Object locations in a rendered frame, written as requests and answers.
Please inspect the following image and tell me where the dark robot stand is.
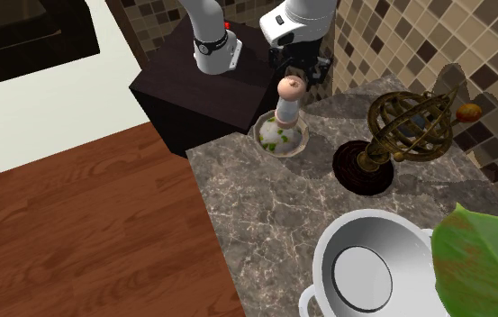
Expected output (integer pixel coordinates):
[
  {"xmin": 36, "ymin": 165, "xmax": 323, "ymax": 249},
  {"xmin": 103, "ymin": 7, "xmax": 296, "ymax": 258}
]
[{"xmin": 128, "ymin": 19, "xmax": 285, "ymax": 159}]

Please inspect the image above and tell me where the white cooking pot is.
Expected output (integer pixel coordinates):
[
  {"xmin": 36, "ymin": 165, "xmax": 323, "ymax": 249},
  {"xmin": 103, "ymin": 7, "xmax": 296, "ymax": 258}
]
[{"xmin": 297, "ymin": 207, "xmax": 452, "ymax": 317}]

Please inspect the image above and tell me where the white bowl with green spots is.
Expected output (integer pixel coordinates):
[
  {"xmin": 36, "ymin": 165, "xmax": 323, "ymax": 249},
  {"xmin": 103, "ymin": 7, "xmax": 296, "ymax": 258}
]
[{"xmin": 252, "ymin": 110, "xmax": 311, "ymax": 159}]

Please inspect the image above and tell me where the white and pink pepper mill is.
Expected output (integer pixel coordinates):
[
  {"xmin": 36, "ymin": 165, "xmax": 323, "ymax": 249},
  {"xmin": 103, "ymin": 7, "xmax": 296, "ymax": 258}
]
[{"xmin": 274, "ymin": 75, "xmax": 308, "ymax": 131}]

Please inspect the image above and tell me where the dark framed window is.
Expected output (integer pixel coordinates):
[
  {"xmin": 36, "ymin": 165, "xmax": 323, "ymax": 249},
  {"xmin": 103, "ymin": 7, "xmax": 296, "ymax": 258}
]
[{"xmin": 0, "ymin": 0, "xmax": 101, "ymax": 93}]

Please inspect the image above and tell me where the green plant leaf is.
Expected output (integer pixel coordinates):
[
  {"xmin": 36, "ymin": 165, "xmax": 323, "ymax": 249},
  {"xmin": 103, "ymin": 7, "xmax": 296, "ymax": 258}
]
[{"xmin": 430, "ymin": 202, "xmax": 498, "ymax": 317}]

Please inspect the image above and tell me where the brass armillary sphere, dark base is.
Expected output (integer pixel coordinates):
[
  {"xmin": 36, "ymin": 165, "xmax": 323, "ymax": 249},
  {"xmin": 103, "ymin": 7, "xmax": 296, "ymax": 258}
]
[{"xmin": 330, "ymin": 85, "xmax": 484, "ymax": 197}]

